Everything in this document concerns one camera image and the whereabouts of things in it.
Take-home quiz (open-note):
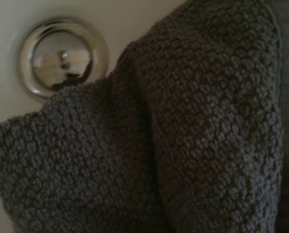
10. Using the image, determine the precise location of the grey terry towel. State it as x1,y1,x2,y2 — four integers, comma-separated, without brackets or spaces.
0,0,289,233

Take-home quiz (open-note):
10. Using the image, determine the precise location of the chrome sink drain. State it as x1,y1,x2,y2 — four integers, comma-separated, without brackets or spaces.
15,16,109,101

